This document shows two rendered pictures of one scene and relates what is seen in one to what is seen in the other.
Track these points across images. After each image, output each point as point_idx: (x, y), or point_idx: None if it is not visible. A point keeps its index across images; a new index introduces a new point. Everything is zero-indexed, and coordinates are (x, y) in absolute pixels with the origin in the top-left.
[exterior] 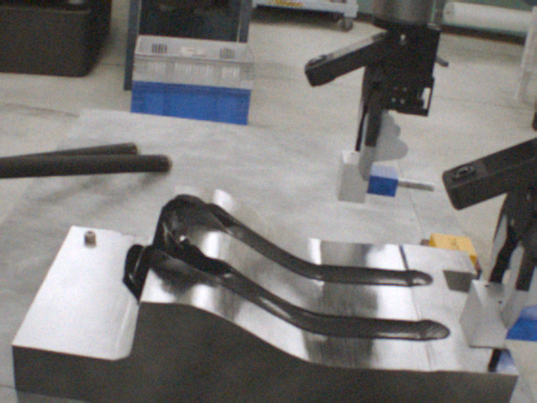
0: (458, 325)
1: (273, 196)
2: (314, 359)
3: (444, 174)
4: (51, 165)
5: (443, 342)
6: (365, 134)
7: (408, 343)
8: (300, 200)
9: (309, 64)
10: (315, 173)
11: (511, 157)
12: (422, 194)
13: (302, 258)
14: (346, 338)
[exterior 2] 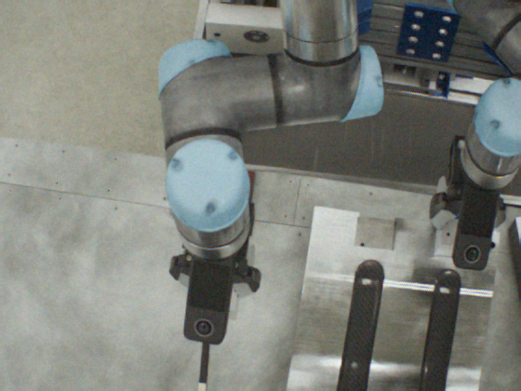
0: (442, 259)
1: (73, 357)
2: (476, 376)
3: (459, 265)
4: None
5: (463, 278)
6: (256, 289)
7: (460, 305)
8: (79, 328)
9: (210, 338)
10: (6, 292)
11: (482, 213)
12: (48, 172)
13: (337, 370)
14: (451, 350)
